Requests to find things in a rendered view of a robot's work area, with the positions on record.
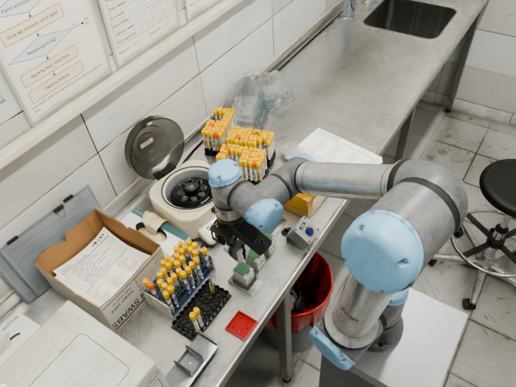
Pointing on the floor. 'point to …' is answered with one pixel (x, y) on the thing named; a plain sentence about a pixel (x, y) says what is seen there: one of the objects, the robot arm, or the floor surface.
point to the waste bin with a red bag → (304, 322)
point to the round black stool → (492, 190)
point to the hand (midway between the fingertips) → (243, 259)
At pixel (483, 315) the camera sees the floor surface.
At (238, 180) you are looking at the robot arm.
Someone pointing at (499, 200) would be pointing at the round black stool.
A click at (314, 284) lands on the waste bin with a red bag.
